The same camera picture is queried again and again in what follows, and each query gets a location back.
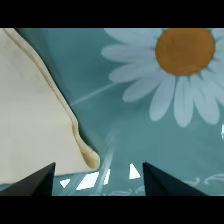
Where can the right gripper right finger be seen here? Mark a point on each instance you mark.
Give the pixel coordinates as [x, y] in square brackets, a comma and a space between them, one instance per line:
[160, 185]

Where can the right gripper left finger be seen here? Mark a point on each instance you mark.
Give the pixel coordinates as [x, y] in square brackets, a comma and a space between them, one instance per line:
[38, 185]

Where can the cream garment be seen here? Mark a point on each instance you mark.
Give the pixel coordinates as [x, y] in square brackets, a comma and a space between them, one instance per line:
[30, 116]

